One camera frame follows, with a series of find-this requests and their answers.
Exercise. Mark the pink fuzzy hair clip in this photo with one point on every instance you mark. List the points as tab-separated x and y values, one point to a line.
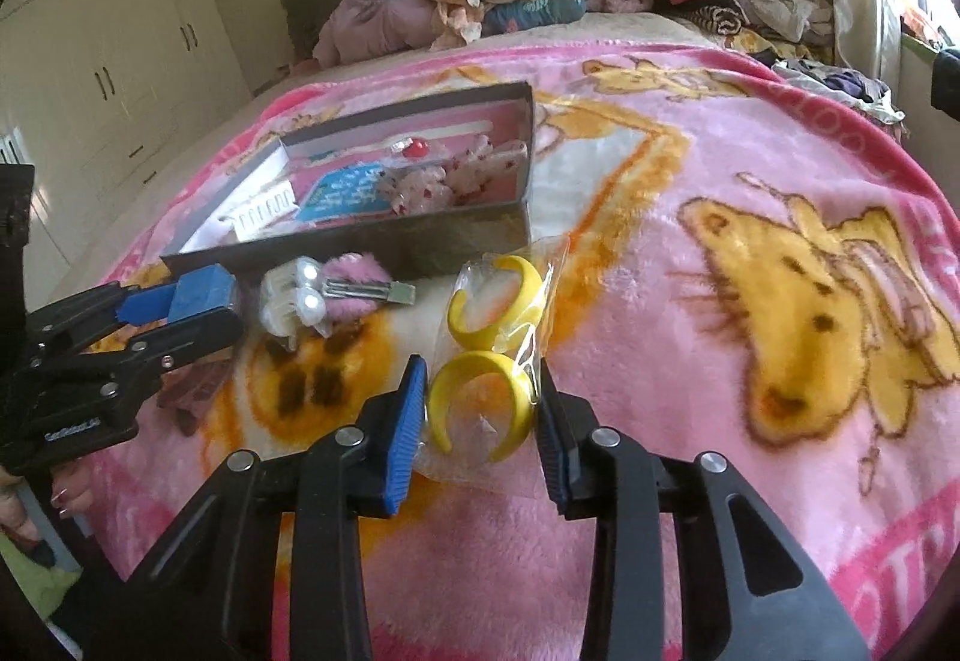
355	286

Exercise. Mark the blue small jewelry box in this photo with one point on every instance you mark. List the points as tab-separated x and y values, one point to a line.
201	291

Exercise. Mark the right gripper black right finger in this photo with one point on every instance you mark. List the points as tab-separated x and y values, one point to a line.
747	588

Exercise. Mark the dark shallow cardboard box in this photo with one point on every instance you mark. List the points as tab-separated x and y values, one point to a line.
408	247

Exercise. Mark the cream built-in wardrobe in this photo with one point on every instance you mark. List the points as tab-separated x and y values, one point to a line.
97	96

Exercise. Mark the brown banana hair clip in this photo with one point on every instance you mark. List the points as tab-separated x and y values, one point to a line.
188	392

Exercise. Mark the bagged red earrings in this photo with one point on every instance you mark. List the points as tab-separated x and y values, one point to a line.
416	151

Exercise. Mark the person's left hand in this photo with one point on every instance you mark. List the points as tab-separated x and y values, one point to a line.
69	494

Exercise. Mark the pink cartoon bear blanket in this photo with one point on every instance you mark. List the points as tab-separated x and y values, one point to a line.
753	269

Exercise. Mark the bagged yellow bangles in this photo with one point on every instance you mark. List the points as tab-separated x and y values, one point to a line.
486	380

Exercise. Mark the pink bedding bundle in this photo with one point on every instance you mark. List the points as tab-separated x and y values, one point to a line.
359	30

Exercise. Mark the laundry bag with clothes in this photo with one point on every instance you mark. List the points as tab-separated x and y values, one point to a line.
870	97

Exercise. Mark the black jacket on sill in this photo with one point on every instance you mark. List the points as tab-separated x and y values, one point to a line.
945	82

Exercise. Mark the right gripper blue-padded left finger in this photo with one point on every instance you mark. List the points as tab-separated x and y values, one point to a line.
205	590

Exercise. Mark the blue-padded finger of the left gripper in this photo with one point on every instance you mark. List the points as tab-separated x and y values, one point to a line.
146	304

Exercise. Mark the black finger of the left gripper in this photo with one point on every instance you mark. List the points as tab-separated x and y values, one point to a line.
150	355

